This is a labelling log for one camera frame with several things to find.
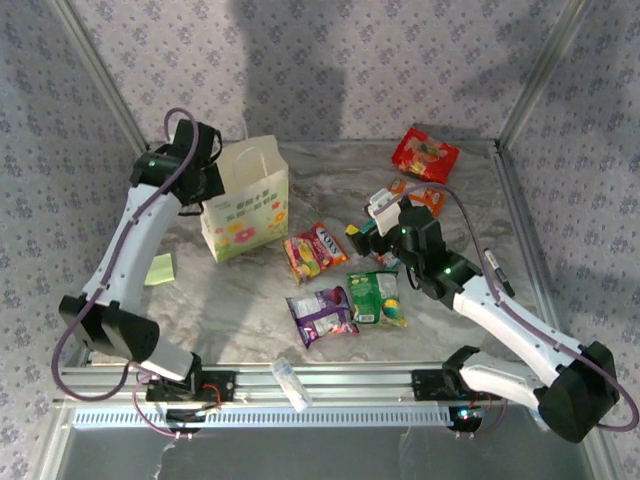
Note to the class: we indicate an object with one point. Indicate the orange snack packet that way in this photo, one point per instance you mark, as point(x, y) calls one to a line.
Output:
point(432, 200)

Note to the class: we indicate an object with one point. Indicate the aluminium side rail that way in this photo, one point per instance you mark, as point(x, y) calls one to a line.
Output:
point(534, 240)

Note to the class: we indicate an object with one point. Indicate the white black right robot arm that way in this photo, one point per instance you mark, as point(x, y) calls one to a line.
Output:
point(505, 320)

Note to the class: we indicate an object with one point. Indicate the green snack bag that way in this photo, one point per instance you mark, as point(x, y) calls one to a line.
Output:
point(375, 300)

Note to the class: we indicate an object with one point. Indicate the red gummy candy bag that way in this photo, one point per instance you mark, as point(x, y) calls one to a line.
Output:
point(425, 155)

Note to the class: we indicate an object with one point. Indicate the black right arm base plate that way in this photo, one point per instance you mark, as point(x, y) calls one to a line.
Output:
point(425, 382)

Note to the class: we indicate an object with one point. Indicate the green sticky note pad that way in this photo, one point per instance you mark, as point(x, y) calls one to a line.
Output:
point(160, 270)

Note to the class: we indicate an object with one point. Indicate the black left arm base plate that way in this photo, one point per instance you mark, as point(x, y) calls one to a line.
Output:
point(225, 385)

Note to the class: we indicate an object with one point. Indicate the orange fruit candy bag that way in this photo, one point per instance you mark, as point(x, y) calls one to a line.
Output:
point(312, 252)

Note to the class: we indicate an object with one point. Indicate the purple snack bag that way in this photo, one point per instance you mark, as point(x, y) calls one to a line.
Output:
point(320, 315)

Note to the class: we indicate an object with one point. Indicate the white floral paper bag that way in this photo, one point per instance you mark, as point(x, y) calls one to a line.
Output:
point(250, 210)

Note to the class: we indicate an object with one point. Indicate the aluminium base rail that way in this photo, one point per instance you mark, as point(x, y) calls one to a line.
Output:
point(350, 385)

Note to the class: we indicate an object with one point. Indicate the black marker pen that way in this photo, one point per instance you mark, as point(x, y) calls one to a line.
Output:
point(497, 272)

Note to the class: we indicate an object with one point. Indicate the black controller board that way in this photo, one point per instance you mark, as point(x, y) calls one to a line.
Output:
point(182, 417)
point(465, 417)

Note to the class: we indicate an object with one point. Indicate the aluminium frame post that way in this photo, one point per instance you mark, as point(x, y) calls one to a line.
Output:
point(544, 75)
point(102, 75)

